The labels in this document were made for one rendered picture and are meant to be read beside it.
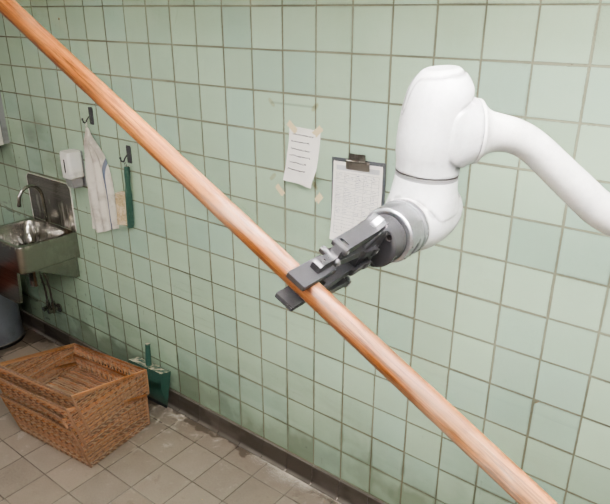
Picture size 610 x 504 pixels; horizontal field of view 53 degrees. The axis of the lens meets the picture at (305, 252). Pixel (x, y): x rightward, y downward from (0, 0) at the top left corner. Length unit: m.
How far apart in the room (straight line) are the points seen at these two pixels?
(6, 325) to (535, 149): 3.86
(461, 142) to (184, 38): 1.93
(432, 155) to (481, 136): 0.08
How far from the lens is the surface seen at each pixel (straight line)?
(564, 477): 2.35
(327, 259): 0.77
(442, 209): 0.98
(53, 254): 3.72
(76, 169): 3.48
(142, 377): 3.31
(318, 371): 2.68
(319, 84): 2.26
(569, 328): 2.07
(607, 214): 1.11
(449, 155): 0.95
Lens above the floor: 2.08
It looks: 22 degrees down
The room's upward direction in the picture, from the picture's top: straight up
